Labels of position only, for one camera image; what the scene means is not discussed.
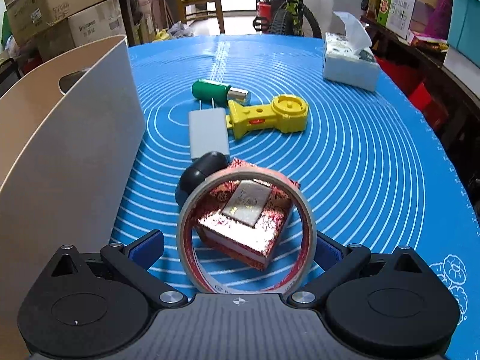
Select tape roll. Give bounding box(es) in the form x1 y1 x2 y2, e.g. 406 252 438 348
176 166 317 296

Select beige plastic storage bin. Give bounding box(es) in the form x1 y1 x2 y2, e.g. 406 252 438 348
1 35 146 359

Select red patterned gift box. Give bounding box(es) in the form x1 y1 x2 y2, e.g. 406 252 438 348
193 179 293 271

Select black earbuds case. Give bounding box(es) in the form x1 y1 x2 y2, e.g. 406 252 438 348
175 151 230 208

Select blue silicone mat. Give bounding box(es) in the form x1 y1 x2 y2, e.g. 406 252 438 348
112 35 479 359

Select white power adapter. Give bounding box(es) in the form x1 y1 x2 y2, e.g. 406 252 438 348
188 107 230 161

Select yellow toy tool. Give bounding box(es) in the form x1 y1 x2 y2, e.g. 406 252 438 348
225 94 309 140

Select green cylinder lighter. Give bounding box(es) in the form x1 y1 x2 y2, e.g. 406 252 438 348
191 80 251 107

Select white tissue pack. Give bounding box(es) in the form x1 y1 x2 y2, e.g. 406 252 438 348
323 11 381 92

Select stacked cardboard boxes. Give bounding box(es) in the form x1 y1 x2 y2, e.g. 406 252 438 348
4 0 125 61

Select green white carton box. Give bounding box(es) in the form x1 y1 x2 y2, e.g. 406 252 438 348
377 0 416 39

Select teal plastic crate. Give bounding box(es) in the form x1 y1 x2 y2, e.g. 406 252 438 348
448 0 480 66

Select green black bicycle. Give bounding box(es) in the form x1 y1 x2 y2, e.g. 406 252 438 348
252 0 322 39

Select wooden chair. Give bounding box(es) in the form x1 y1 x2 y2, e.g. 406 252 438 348
173 0 225 34

